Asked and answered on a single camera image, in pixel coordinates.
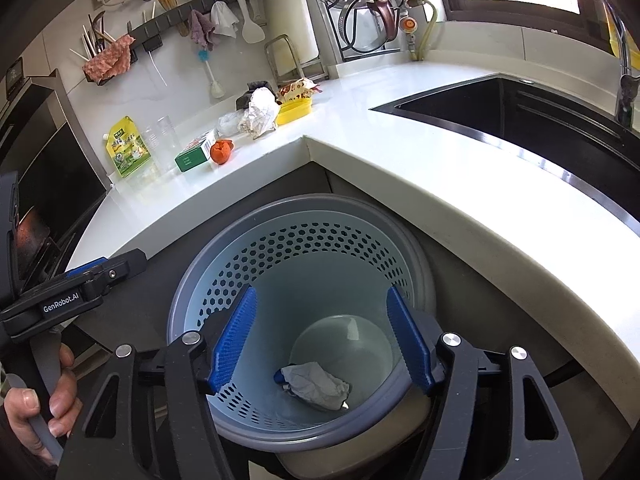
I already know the green and white carton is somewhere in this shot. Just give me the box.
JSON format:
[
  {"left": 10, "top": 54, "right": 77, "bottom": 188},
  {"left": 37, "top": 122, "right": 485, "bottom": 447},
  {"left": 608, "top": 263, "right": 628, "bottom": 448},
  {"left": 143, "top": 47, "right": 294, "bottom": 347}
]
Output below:
[{"left": 174, "top": 129, "right": 221, "bottom": 173}]

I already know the clear plastic bag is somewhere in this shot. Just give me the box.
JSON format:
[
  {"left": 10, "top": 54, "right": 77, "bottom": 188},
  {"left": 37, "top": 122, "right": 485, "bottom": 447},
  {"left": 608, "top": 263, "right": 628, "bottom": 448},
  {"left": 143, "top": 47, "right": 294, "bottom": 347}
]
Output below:
[{"left": 216, "top": 112, "right": 249, "bottom": 136}]

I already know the orange peel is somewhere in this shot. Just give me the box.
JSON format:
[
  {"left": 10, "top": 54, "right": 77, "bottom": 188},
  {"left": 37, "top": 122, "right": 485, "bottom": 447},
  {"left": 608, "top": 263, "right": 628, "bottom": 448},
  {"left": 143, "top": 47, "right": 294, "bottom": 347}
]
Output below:
[{"left": 210, "top": 140, "right": 235, "bottom": 166}]

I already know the dark wall hook rail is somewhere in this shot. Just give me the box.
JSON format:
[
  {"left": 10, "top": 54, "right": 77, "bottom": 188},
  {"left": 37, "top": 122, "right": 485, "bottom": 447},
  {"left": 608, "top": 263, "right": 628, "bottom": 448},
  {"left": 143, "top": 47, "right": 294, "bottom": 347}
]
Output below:
[{"left": 90, "top": 0, "right": 260, "bottom": 86}]

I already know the gas valve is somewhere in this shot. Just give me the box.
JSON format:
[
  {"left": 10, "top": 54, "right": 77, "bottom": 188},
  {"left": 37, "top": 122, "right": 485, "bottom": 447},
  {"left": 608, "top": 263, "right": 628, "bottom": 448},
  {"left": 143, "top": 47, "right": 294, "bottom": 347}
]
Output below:
[{"left": 400, "top": 0, "right": 424, "bottom": 61}]

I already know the perforated blue-grey bin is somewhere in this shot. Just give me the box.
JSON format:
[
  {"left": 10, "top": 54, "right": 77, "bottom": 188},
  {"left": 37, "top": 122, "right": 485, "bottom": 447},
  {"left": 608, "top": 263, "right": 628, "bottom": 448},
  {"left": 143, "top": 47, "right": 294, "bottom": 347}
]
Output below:
[{"left": 166, "top": 192, "right": 438, "bottom": 480}]

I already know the metal cutting board stand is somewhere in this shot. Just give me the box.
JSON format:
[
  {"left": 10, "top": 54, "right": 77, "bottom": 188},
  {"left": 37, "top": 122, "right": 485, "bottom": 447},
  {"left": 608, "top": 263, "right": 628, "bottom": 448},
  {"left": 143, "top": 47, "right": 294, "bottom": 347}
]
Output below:
[{"left": 264, "top": 35, "right": 329, "bottom": 87}]

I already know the white and blue bottle brush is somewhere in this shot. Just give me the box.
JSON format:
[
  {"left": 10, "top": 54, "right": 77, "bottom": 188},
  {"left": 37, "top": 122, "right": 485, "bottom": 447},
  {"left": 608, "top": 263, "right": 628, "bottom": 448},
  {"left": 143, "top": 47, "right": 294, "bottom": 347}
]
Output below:
[{"left": 196, "top": 40, "right": 226, "bottom": 100}]

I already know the black wire rack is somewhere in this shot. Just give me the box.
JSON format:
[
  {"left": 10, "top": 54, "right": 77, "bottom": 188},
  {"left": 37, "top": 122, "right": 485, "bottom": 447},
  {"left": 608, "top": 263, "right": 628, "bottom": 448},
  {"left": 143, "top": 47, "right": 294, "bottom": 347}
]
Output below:
[{"left": 320, "top": 0, "right": 406, "bottom": 63}]

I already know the white cutting board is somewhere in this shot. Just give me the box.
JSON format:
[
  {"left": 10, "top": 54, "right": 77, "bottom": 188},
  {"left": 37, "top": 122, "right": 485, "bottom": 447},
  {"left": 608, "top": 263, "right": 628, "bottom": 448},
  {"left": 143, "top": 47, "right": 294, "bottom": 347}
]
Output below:
[{"left": 272, "top": 0, "right": 322, "bottom": 81}]

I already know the yellow plastic container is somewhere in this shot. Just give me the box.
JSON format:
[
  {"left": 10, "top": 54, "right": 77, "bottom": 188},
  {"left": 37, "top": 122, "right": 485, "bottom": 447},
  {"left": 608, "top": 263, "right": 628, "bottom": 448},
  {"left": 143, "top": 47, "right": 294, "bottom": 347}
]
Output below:
[{"left": 275, "top": 98, "right": 314, "bottom": 126}]

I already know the pink cloth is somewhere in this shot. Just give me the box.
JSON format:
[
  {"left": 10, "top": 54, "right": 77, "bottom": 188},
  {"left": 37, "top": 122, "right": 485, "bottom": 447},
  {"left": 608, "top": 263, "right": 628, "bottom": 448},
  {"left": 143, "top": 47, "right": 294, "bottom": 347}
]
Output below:
[{"left": 82, "top": 35, "right": 136, "bottom": 83}]

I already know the chrome faucet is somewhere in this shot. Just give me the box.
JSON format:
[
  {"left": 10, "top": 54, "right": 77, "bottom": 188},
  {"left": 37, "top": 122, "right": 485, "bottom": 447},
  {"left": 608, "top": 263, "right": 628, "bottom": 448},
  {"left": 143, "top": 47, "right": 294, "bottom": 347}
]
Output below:
[{"left": 600, "top": 0, "right": 640, "bottom": 128}]

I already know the white rice paddle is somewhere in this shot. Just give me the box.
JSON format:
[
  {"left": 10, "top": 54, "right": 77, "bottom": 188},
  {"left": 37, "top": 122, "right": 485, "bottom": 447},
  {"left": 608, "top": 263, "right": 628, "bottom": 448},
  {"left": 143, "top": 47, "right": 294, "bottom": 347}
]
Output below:
[{"left": 235, "top": 0, "right": 266, "bottom": 43}]

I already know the glass pot lid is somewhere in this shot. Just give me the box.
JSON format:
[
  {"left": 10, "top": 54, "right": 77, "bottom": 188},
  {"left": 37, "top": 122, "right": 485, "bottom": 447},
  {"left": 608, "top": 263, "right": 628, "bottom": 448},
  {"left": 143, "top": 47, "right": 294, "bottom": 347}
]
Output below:
[{"left": 345, "top": 0, "right": 401, "bottom": 53}]

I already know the clear plastic cup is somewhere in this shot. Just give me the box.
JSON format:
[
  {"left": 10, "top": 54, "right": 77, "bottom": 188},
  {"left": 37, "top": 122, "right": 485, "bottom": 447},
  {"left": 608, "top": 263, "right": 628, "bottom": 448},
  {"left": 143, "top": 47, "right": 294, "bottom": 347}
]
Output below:
[{"left": 143, "top": 116, "right": 178, "bottom": 160}]

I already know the dark cloth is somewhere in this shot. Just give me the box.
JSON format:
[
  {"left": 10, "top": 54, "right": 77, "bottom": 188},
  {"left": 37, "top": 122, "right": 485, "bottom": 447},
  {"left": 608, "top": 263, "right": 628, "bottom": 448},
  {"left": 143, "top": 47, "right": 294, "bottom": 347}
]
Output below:
[{"left": 236, "top": 81, "right": 271, "bottom": 111}]

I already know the white cloth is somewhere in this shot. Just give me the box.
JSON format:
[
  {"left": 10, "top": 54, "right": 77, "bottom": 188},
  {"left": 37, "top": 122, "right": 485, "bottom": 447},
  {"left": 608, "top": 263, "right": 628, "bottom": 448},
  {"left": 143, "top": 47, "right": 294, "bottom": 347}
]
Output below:
[{"left": 210, "top": 1, "right": 241, "bottom": 39}]

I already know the black kitchen sink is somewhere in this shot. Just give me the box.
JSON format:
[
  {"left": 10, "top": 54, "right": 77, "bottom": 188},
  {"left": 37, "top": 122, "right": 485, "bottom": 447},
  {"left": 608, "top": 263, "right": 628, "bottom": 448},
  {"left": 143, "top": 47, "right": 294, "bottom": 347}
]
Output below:
[{"left": 370, "top": 74, "right": 640, "bottom": 238}]

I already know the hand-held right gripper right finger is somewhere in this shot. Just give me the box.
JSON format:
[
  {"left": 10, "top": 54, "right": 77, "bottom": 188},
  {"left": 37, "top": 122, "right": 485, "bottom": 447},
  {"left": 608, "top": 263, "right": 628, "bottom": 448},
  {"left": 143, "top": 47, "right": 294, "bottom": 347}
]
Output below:
[{"left": 386, "top": 286, "right": 583, "bottom": 480}]

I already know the bundle of chopsticks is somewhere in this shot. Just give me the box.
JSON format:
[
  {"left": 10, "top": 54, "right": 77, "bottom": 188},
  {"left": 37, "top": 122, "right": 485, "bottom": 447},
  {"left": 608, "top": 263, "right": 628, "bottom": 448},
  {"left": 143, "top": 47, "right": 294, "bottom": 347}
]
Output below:
[{"left": 70, "top": 10, "right": 108, "bottom": 61}]

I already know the person's left hand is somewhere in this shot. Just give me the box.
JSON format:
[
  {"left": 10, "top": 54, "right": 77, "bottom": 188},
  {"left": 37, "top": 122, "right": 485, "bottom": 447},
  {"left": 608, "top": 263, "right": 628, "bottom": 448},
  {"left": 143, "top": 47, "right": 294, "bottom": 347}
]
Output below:
[{"left": 0, "top": 342, "right": 83, "bottom": 467}]

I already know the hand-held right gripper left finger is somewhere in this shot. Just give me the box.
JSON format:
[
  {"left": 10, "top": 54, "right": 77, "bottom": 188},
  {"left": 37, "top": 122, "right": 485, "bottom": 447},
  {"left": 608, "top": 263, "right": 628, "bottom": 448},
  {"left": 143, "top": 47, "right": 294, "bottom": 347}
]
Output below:
[{"left": 70, "top": 285, "right": 261, "bottom": 480}]

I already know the yellow gas hose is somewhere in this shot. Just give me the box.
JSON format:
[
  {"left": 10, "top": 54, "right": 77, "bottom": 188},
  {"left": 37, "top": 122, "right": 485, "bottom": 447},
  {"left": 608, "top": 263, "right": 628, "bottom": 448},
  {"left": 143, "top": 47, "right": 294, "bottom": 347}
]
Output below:
[{"left": 417, "top": 0, "right": 441, "bottom": 61}]

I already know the crumpled white paper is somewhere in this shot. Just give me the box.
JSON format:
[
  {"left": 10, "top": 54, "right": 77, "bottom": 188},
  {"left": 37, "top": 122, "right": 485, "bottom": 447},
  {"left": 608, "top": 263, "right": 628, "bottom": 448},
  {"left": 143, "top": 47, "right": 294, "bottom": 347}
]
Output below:
[{"left": 239, "top": 87, "right": 281, "bottom": 140}]

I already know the crumpled grey paper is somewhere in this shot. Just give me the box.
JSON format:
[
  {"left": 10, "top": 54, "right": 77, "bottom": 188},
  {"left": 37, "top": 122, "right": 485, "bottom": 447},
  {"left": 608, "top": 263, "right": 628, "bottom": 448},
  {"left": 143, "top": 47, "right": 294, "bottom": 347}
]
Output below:
[{"left": 280, "top": 361, "right": 352, "bottom": 411}]

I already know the black kitchen appliance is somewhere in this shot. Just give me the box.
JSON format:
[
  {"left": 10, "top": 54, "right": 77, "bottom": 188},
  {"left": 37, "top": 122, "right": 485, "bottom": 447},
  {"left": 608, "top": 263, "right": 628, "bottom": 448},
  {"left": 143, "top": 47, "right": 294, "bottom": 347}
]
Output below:
[{"left": 0, "top": 67, "right": 108, "bottom": 306}]

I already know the perforated steel strainer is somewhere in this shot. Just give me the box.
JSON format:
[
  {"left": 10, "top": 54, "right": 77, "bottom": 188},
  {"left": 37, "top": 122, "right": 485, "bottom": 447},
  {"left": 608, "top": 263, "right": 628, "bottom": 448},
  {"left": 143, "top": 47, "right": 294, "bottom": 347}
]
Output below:
[{"left": 339, "top": 7, "right": 357, "bottom": 48}]

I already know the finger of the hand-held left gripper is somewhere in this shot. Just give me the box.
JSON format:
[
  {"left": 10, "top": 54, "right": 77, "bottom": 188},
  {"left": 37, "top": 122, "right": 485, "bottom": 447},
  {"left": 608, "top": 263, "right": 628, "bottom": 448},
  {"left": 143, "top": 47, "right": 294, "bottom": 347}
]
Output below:
[
  {"left": 0, "top": 249, "right": 148, "bottom": 343},
  {"left": 64, "top": 256, "right": 110, "bottom": 281}
]

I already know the red and cream snack wrapper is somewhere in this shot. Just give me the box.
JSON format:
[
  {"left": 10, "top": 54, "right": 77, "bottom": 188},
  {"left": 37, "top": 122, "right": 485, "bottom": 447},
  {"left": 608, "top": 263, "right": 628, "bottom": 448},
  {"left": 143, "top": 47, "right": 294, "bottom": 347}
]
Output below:
[{"left": 276, "top": 77, "right": 323, "bottom": 104}]

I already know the yellow-green spout pouch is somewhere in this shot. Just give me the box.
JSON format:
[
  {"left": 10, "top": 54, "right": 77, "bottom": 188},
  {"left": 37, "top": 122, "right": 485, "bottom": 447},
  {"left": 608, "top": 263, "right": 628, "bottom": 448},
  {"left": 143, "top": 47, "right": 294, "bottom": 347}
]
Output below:
[{"left": 103, "top": 116, "right": 153, "bottom": 178}]

